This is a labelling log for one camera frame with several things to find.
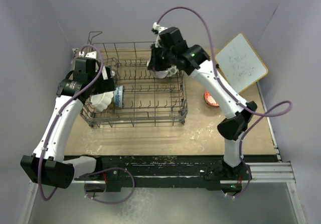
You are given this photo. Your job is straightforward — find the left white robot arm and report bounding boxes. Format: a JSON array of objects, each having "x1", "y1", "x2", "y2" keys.
[{"x1": 20, "y1": 55, "x2": 115, "y2": 189}]

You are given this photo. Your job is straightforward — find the grey wire dish rack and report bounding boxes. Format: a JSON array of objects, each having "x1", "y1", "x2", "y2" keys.
[{"x1": 80, "y1": 31, "x2": 188, "y2": 127}]

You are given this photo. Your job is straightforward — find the purple striped bowl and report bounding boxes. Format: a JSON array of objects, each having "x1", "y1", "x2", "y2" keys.
[{"x1": 151, "y1": 70, "x2": 169, "y2": 79}]

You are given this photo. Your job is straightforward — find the small whiteboard yellow frame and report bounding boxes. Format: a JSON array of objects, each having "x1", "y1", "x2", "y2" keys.
[{"x1": 216, "y1": 33, "x2": 268, "y2": 93}]

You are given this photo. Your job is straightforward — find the aluminium rail frame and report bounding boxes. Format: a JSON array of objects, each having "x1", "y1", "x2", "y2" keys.
[{"x1": 19, "y1": 158, "x2": 306, "y2": 224}]

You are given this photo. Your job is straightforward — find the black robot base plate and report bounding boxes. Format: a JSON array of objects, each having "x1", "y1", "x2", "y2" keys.
[{"x1": 77, "y1": 155, "x2": 252, "y2": 192}]

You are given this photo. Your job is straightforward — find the orange red patterned bowl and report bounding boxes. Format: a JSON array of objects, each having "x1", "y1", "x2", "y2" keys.
[{"x1": 204, "y1": 91, "x2": 219, "y2": 107}]

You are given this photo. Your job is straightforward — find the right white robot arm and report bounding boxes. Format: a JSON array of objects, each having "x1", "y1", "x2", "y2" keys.
[{"x1": 147, "y1": 23, "x2": 257, "y2": 179}]

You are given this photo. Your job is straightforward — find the blue floral white bowl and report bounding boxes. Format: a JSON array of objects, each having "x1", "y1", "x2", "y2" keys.
[{"x1": 113, "y1": 85, "x2": 125, "y2": 108}]

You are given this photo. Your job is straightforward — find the green leaf patterned bowl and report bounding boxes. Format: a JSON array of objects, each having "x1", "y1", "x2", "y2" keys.
[{"x1": 167, "y1": 66, "x2": 178, "y2": 77}]

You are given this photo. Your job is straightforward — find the white fluted bowl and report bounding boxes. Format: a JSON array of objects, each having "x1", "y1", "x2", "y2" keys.
[{"x1": 90, "y1": 91, "x2": 114, "y2": 111}]

